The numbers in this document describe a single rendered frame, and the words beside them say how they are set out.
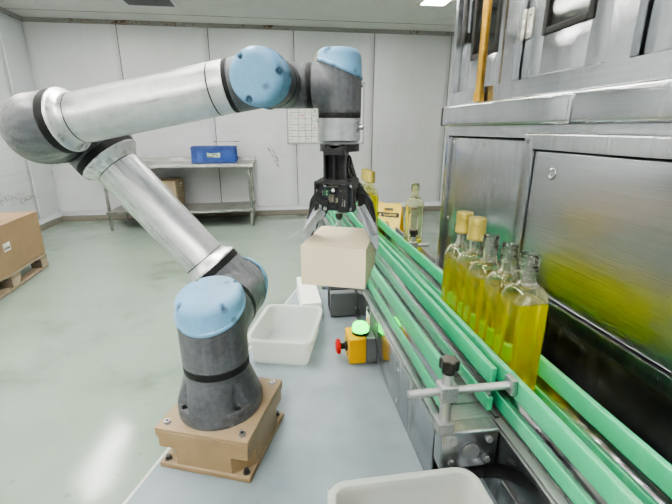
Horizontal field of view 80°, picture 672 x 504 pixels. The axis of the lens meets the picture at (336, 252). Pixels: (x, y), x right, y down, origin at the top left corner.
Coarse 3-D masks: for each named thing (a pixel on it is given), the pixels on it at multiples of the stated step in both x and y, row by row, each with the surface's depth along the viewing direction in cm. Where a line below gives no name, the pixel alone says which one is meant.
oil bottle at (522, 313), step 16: (512, 288) 64; (528, 288) 62; (512, 304) 63; (528, 304) 62; (544, 304) 63; (512, 320) 64; (528, 320) 63; (544, 320) 63; (496, 336) 68; (512, 336) 64; (528, 336) 64; (496, 352) 69; (512, 352) 64; (528, 352) 65; (512, 368) 65; (528, 368) 66; (528, 384) 67
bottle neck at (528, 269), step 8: (520, 256) 63; (528, 256) 62; (536, 256) 61; (520, 264) 63; (528, 264) 62; (536, 264) 62; (520, 272) 63; (528, 272) 62; (536, 272) 62; (520, 280) 63; (528, 280) 63; (536, 280) 63
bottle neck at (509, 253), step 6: (504, 246) 68; (510, 246) 67; (516, 246) 67; (504, 252) 68; (510, 252) 67; (516, 252) 67; (504, 258) 68; (510, 258) 68; (516, 258) 68; (504, 264) 68; (510, 264) 68; (516, 264) 68; (504, 270) 69; (510, 270) 68; (516, 270) 69
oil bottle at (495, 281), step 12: (492, 276) 70; (504, 276) 68; (516, 276) 68; (492, 288) 69; (492, 300) 70; (492, 312) 70; (480, 324) 74; (492, 324) 70; (480, 336) 74; (492, 336) 70; (492, 348) 71
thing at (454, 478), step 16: (352, 480) 58; (368, 480) 58; (384, 480) 58; (400, 480) 58; (416, 480) 59; (432, 480) 59; (448, 480) 60; (464, 480) 59; (336, 496) 56; (352, 496) 58; (368, 496) 58; (384, 496) 58; (400, 496) 59; (416, 496) 59; (432, 496) 60; (448, 496) 60; (464, 496) 60; (480, 496) 56
